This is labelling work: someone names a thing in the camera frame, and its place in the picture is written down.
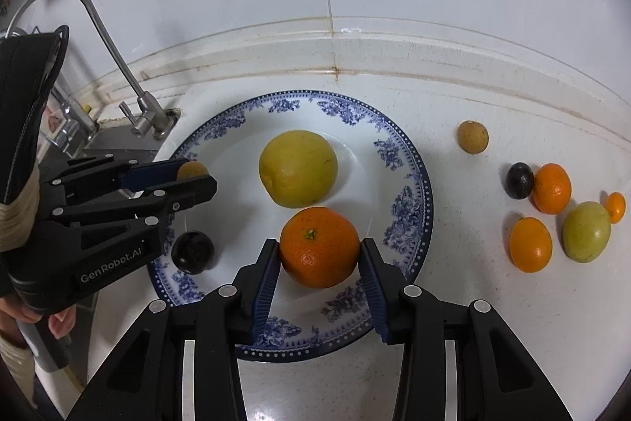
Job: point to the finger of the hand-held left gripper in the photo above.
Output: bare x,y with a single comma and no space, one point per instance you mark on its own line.
148,174
190,193

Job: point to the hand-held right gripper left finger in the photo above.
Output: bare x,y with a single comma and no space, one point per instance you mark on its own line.
263,295

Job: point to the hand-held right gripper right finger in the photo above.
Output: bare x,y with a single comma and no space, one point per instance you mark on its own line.
375,297

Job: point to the small brown round fruit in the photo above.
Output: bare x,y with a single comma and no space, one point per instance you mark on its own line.
194,168
473,136

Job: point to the large orange tangerine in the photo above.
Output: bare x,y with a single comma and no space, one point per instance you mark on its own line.
318,248

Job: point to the blue and white floral plate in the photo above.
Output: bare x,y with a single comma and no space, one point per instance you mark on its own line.
355,145

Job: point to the person's left hand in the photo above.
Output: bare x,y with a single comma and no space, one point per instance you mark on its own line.
61,323

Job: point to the steel sink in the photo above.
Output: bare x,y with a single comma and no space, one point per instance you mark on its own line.
118,149

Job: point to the dark purple plum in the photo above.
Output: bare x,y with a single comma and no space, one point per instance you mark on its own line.
518,180
193,252

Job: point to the thin gooseneck steel faucet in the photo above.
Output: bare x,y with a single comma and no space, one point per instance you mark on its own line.
143,105

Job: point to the chrome sink tap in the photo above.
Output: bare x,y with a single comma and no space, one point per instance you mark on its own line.
74,127

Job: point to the large yellow round fruit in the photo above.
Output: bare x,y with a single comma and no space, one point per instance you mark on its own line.
298,168

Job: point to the green round fruit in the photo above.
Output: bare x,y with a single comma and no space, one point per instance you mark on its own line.
586,231

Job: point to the tiny orange kumquat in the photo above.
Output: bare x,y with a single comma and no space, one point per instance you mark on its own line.
615,207

